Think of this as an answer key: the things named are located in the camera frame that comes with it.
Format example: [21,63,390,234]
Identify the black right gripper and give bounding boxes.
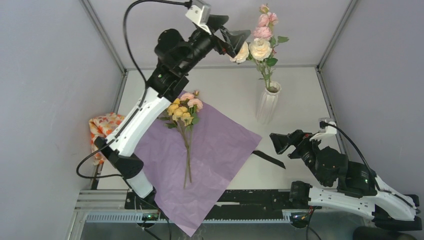
[269,128,328,186]

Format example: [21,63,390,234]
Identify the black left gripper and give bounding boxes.
[177,15,250,75]

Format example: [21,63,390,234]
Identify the black printed ribbon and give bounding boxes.
[252,150,286,169]

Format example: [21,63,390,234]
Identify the white rose stem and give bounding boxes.
[229,36,290,93]

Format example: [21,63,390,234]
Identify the peach rose stem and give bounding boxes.
[177,90,204,189]

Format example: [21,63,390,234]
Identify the pink rose stem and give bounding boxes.
[252,3,281,90]

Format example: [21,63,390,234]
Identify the yellow rose stem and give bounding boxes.
[158,97,201,190]

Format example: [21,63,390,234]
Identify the purple wrapping paper sheet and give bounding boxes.
[134,103,262,236]

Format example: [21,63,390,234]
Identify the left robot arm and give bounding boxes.
[94,15,251,209]

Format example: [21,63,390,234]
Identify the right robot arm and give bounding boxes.
[269,130,423,231]

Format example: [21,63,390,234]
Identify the white ribbed ceramic vase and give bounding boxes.
[255,81,281,125]

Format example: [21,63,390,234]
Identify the black cylinder object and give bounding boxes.
[352,226,417,240]

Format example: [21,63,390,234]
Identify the orange floral cloth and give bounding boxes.
[88,112,125,152]

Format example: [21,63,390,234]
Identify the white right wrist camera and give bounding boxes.
[309,117,337,142]

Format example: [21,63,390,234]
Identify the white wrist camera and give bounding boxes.
[185,0,212,35]
[309,117,337,142]

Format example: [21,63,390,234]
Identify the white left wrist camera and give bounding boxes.
[185,0,212,35]

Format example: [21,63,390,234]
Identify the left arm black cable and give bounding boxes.
[75,0,193,180]

